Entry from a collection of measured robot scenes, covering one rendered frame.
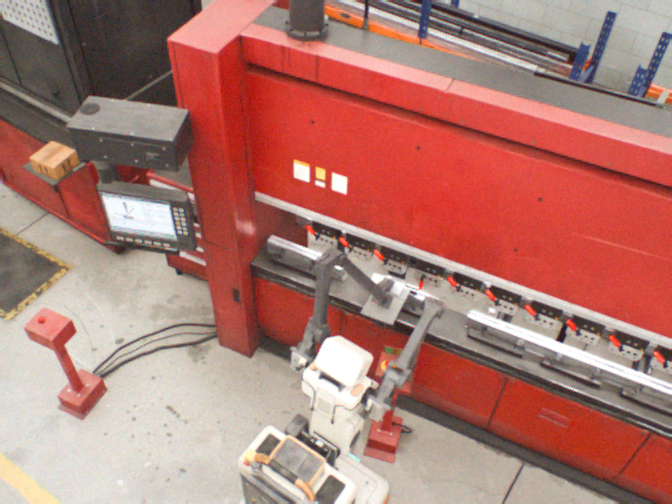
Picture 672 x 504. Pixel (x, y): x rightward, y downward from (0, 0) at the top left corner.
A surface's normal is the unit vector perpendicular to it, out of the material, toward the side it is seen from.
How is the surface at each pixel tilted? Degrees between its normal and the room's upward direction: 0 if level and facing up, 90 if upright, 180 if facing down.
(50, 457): 0
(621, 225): 90
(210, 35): 0
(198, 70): 90
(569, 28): 90
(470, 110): 90
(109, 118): 0
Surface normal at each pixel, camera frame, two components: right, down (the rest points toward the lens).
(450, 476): 0.03, -0.68
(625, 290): -0.44, 0.66
